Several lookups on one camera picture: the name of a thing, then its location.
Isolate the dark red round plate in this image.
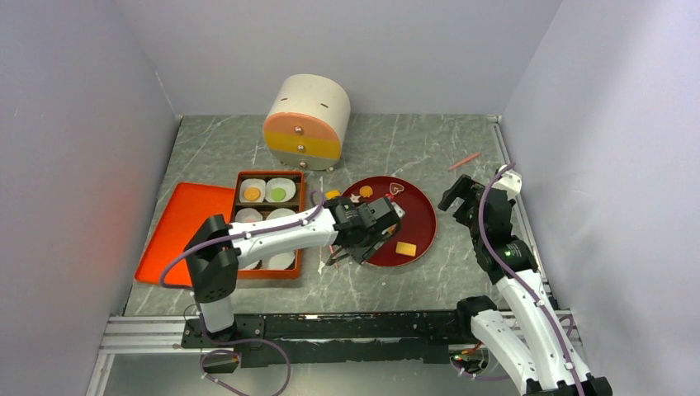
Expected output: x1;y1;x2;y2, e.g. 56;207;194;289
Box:
342;176;437;267

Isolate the green round cookie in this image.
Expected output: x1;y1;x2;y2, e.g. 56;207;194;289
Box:
270;187;287;202

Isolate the round orange waffle cookie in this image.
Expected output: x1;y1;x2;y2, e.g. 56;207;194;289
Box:
244;186;262;202

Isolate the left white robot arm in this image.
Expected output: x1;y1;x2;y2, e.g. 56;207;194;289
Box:
182;196;405;347

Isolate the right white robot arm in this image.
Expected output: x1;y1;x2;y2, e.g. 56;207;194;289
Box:
438;175;613;395

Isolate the orange swirl cookie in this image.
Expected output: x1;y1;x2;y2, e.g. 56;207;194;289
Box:
357;185;374;199

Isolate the orange pen far right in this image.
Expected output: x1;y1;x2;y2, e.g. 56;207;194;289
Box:
447;152;481;171

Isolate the yellow sponge cube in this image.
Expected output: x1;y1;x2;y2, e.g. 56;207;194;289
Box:
324;190;342;200

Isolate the brown heart cookie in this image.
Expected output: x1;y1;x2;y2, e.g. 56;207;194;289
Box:
389;182;404;196

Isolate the yellow rectangular biscuit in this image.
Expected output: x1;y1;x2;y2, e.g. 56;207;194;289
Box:
395;242;418;257

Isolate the white paper cup middle-right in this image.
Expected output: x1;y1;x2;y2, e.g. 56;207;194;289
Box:
265;208;296;220

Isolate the white paper cup top-right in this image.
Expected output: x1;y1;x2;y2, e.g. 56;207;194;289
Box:
265;177;296;203

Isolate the white paper cup bottom-right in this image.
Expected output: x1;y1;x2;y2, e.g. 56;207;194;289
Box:
262;252;296;271

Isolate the orange cookie box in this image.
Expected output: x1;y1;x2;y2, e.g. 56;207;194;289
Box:
230;171;305;280

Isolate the white paper cup bottom-left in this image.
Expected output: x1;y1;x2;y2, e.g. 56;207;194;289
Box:
241;261;262;271

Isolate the white paper cup top-left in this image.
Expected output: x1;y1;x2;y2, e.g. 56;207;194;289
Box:
238;178;267;204

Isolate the round mini drawer cabinet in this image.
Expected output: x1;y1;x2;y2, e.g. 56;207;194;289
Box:
262;73;351;172

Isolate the orange box lid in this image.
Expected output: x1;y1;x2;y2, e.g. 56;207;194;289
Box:
135;182;235;285

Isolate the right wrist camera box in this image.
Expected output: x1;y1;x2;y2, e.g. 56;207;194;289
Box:
492;170;523;200

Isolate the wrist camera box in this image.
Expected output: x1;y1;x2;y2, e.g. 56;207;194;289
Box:
492;170;523;200
391;202;405;219

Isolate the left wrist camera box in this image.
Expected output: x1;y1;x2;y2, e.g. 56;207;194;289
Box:
391;202;405;219

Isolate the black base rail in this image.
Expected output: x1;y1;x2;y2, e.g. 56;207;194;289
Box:
180;309;477;368

